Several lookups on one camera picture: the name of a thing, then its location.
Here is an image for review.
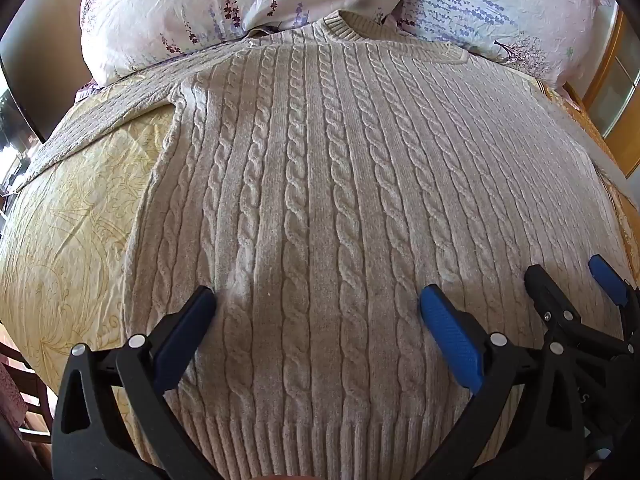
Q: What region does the beige headboard with black edge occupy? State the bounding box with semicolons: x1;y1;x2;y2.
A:
0;0;88;143

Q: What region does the wooden glass-panel cabinet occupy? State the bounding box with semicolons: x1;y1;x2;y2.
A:
582;7;640;178

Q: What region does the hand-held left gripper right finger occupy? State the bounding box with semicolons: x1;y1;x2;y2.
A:
419;284;587;480

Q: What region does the dark wooden chair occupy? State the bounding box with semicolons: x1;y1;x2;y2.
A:
0;340;56;446

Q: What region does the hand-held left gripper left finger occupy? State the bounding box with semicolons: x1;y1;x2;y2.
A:
51;286;223;480

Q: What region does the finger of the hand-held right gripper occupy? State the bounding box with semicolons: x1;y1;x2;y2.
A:
588;254;640;341
523;264;640;361

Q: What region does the yellow patterned bed sheet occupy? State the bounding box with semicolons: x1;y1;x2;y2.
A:
0;67;640;411

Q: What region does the beige cable-knit sweater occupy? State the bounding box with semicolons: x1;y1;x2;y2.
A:
22;10;633;480

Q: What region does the pale pink floral pillow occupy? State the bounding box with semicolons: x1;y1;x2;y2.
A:
80;0;407;88

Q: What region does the lavender print pillow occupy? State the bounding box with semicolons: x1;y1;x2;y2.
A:
395;0;616;98

